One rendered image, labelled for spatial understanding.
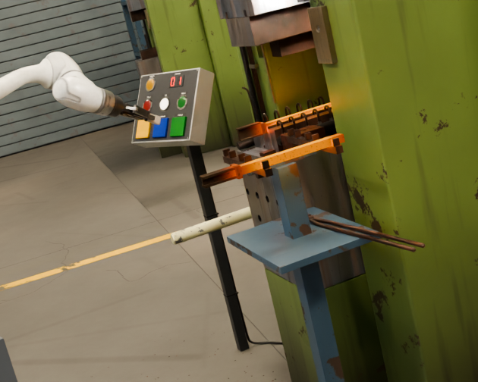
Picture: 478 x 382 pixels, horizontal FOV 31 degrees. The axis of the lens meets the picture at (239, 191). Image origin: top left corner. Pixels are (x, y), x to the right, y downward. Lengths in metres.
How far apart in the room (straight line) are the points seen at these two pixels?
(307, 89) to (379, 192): 0.68
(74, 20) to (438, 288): 8.44
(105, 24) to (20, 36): 1.03
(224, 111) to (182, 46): 0.69
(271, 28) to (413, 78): 0.51
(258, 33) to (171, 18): 4.92
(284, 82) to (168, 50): 4.62
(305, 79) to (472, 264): 0.91
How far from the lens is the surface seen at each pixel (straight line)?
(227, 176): 2.20
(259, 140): 2.94
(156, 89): 3.37
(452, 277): 2.73
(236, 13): 2.84
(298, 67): 3.11
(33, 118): 10.71
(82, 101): 2.90
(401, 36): 2.53
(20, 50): 10.65
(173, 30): 7.66
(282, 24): 2.80
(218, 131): 7.79
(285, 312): 3.08
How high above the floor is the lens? 1.52
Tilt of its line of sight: 14 degrees down
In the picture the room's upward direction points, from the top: 14 degrees counter-clockwise
